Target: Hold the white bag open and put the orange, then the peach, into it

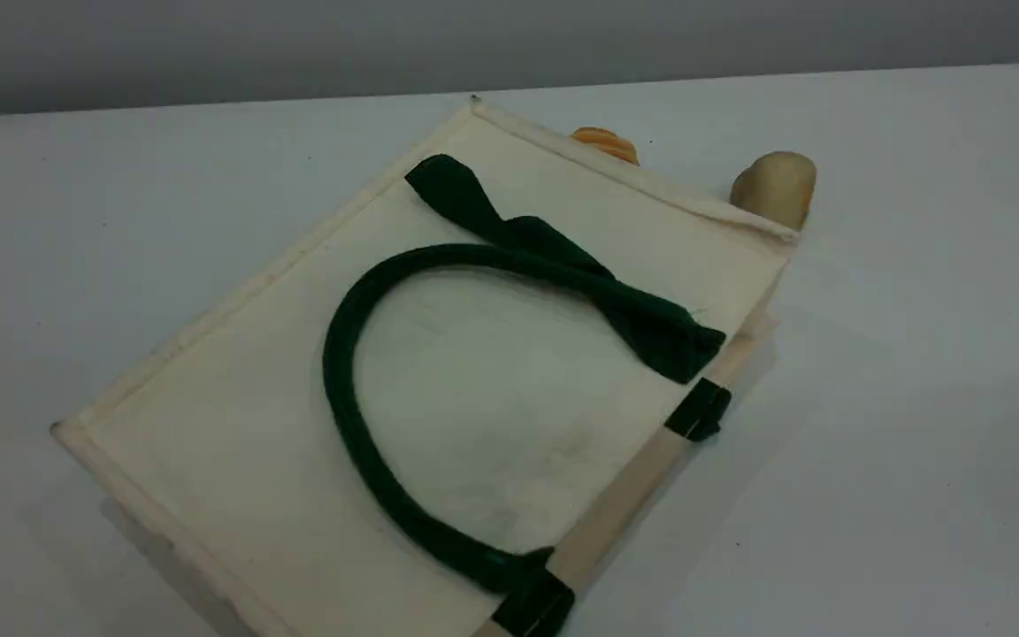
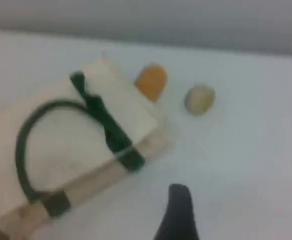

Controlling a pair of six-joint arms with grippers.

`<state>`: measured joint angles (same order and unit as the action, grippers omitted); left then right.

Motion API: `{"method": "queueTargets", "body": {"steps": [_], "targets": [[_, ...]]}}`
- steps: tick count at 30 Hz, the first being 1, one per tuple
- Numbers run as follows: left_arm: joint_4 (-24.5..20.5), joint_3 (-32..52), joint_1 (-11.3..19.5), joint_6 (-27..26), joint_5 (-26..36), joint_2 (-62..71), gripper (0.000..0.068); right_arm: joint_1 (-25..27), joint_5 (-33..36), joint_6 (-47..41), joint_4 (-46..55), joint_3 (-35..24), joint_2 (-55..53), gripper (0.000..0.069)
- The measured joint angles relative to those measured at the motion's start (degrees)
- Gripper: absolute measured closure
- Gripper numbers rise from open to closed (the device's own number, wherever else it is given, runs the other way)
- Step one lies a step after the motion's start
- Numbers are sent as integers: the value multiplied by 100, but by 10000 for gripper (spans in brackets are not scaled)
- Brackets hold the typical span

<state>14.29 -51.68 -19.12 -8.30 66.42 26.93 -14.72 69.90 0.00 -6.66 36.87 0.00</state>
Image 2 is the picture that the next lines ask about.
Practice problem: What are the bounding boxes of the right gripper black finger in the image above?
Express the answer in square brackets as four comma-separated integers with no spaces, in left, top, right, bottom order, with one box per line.
[152,183,199,240]

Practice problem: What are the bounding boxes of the white canvas bag green handles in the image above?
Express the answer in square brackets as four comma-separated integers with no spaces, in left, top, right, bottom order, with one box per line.
[0,56,170,240]

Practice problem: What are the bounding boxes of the beige potato toy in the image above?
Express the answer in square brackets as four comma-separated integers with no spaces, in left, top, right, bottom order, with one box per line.
[184,83,216,116]

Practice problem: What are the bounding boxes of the ridged orange bread toy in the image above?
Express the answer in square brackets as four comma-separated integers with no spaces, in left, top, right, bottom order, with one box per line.
[134,64,168,103]

